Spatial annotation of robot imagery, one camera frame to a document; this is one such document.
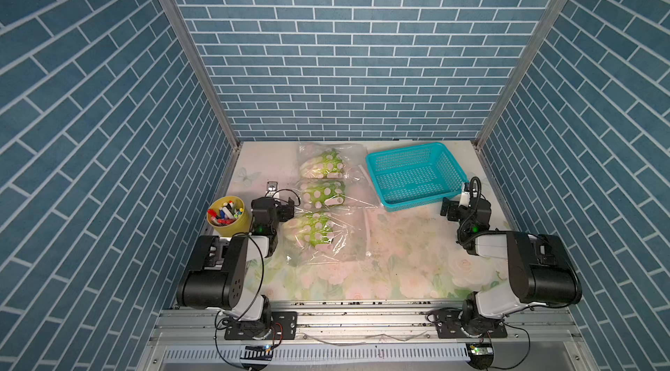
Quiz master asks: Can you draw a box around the zip-top bag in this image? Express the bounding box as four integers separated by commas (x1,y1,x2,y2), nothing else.
294,179,381,212
298,142,367,180
280,207,372,266

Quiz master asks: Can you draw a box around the chinese cabbage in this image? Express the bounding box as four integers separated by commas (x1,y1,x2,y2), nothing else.
299,149,345,179
298,180,347,210
296,213,334,247

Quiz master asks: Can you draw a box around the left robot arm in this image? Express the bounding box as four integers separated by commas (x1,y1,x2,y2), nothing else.
176,196,298,348

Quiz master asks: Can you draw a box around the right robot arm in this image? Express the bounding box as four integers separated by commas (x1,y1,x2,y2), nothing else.
433,198,582,339

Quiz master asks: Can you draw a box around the teal plastic basket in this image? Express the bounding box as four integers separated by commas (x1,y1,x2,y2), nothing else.
366,142,468,212

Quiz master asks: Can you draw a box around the yellow pen cup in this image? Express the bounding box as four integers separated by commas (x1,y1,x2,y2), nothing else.
206,196,251,238

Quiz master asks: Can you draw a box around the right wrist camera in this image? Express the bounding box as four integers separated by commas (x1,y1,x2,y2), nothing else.
459,187,471,208

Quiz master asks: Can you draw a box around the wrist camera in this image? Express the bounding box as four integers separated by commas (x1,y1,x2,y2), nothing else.
459,187,471,208
265,181,278,196

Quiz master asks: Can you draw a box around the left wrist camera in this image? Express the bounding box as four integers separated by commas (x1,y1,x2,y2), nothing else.
265,181,278,196

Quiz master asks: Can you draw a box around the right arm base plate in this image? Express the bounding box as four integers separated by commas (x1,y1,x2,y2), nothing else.
426,308,508,340

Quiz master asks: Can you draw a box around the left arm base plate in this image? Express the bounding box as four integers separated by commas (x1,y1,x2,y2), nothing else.
224,311,298,341

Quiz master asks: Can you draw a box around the aluminium mounting rail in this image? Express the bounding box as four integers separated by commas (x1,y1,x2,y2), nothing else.
148,300,581,346

